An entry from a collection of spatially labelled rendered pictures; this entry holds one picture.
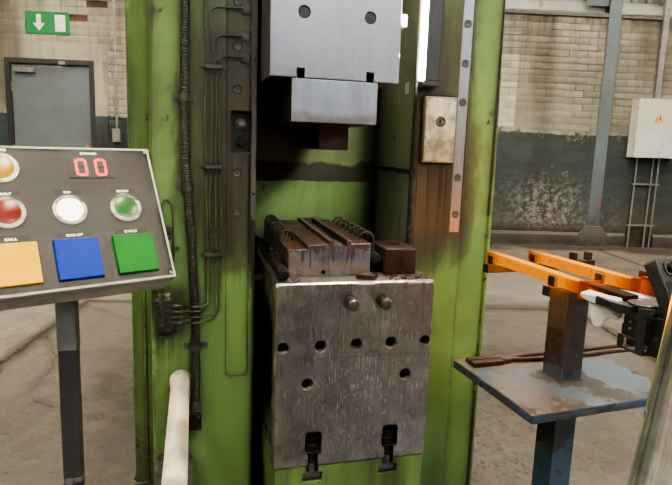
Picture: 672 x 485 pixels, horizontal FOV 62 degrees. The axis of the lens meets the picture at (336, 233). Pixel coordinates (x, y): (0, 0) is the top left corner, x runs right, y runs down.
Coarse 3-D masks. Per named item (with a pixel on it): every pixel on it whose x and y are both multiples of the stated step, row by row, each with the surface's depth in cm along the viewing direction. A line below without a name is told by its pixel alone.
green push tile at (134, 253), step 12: (120, 240) 103; (132, 240) 104; (144, 240) 106; (120, 252) 102; (132, 252) 103; (144, 252) 105; (120, 264) 101; (132, 264) 103; (144, 264) 104; (156, 264) 105
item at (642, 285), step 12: (540, 252) 136; (552, 264) 130; (564, 264) 126; (576, 264) 123; (588, 264) 123; (588, 276) 120; (612, 276) 114; (624, 276) 112; (624, 288) 111; (636, 288) 108; (648, 288) 107
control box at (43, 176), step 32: (32, 160) 100; (64, 160) 103; (128, 160) 111; (0, 192) 95; (32, 192) 98; (64, 192) 101; (96, 192) 105; (128, 192) 108; (0, 224) 93; (32, 224) 96; (64, 224) 99; (96, 224) 102; (128, 224) 106; (160, 224) 110; (160, 256) 107; (32, 288) 92; (64, 288) 95; (96, 288) 99; (128, 288) 105; (160, 288) 112
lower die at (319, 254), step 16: (288, 224) 160; (304, 224) 159; (288, 240) 140; (304, 240) 135; (320, 240) 136; (352, 240) 136; (288, 256) 128; (304, 256) 129; (320, 256) 130; (336, 256) 131; (352, 256) 132; (368, 256) 133; (304, 272) 130; (320, 272) 130; (336, 272) 131; (352, 272) 132
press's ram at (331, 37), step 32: (288, 0) 119; (320, 0) 121; (352, 0) 122; (384, 0) 124; (288, 32) 120; (320, 32) 122; (352, 32) 123; (384, 32) 125; (288, 64) 121; (320, 64) 123; (352, 64) 124; (384, 64) 126
